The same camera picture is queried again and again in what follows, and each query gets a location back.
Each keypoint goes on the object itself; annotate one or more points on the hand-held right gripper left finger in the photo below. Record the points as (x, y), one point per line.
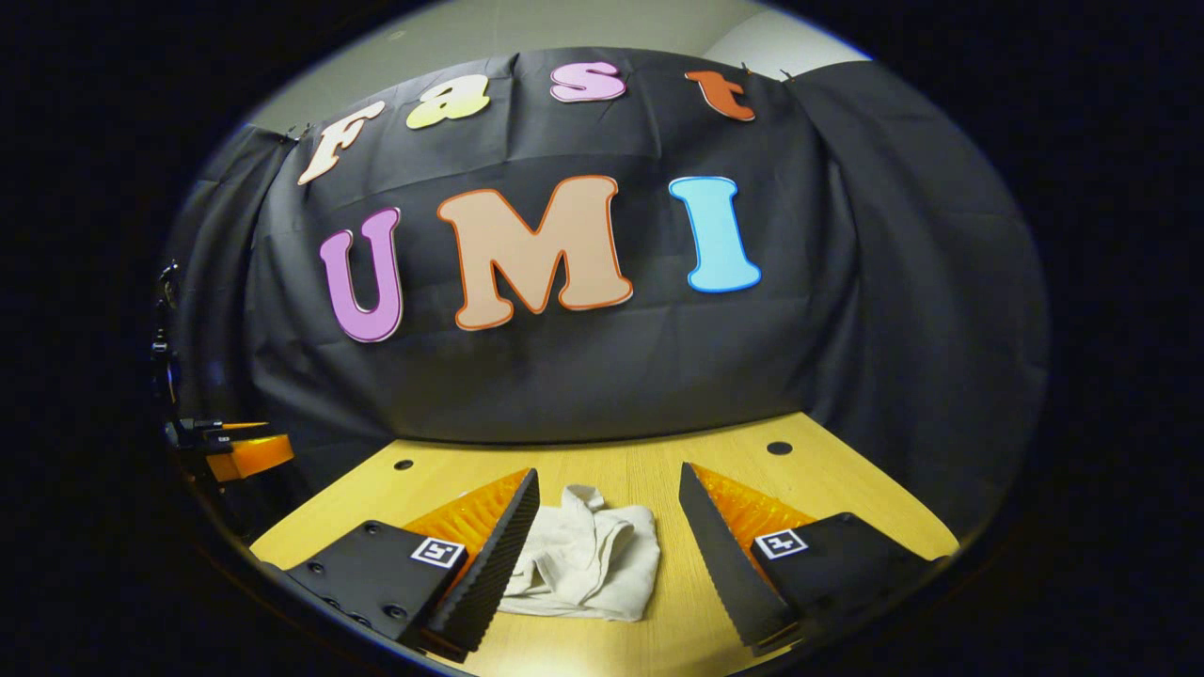
(494, 564)

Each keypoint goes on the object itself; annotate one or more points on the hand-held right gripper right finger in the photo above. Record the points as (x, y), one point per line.
(724, 564)

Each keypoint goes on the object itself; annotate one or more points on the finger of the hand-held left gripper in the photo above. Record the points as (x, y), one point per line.
(249, 459)

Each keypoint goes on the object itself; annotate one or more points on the white jeans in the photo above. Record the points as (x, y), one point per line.
(583, 564)

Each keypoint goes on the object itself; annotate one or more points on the black backdrop cloth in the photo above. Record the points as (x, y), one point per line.
(611, 376)

